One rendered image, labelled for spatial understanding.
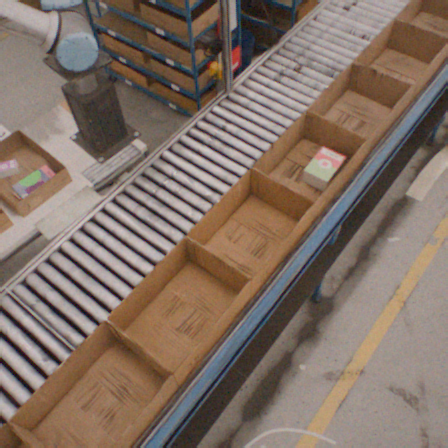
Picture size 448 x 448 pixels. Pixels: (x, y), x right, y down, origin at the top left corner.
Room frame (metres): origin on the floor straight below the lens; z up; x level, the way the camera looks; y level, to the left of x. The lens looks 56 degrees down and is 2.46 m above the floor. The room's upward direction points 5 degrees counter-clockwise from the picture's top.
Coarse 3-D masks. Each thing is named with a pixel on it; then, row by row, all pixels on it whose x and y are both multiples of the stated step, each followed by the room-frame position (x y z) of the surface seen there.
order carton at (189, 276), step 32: (192, 256) 0.89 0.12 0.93; (160, 288) 0.78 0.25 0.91; (192, 288) 0.78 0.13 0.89; (224, 288) 0.77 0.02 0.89; (128, 320) 0.66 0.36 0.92; (160, 320) 0.67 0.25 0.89; (192, 320) 0.66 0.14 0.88; (224, 320) 0.60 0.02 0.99; (160, 352) 0.55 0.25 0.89; (192, 352) 0.49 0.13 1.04
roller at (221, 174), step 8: (176, 144) 1.64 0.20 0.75; (176, 152) 1.61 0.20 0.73; (184, 152) 1.58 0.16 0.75; (192, 152) 1.58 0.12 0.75; (192, 160) 1.54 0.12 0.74; (200, 160) 1.52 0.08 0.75; (208, 168) 1.47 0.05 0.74; (216, 168) 1.46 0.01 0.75; (216, 176) 1.43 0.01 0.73; (224, 176) 1.41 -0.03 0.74; (232, 176) 1.41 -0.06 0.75; (232, 184) 1.37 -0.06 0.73
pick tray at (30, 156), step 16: (0, 144) 1.66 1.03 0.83; (16, 144) 1.70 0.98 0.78; (32, 144) 1.67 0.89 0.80; (0, 160) 1.62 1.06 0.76; (16, 160) 1.61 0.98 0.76; (32, 160) 1.61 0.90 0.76; (48, 160) 1.59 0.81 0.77; (16, 176) 1.51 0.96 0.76; (64, 176) 1.44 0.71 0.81; (0, 192) 1.35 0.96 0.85; (32, 192) 1.33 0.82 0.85; (48, 192) 1.37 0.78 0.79; (16, 208) 1.27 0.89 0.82; (32, 208) 1.31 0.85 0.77
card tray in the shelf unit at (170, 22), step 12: (144, 0) 2.78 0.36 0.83; (216, 0) 2.73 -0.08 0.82; (144, 12) 2.72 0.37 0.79; (156, 12) 2.65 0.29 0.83; (168, 12) 2.76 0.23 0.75; (192, 12) 2.75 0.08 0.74; (204, 12) 2.73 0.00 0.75; (216, 12) 2.66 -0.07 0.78; (156, 24) 2.66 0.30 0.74; (168, 24) 2.60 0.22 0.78; (180, 24) 2.53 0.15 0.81; (192, 24) 2.50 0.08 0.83; (204, 24) 2.57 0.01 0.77
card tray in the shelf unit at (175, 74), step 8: (152, 56) 2.77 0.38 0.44; (152, 64) 2.74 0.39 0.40; (160, 64) 2.69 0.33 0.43; (160, 72) 2.70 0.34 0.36; (168, 72) 2.64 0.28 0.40; (176, 72) 2.59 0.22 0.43; (184, 72) 2.69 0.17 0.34; (200, 72) 2.67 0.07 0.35; (208, 72) 2.58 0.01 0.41; (176, 80) 2.60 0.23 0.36; (184, 80) 2.55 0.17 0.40; (192, 80) 2.50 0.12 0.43; (200, 80) 2.52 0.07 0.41; (192, 88) 2.50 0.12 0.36; (200, 88) 2.51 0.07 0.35
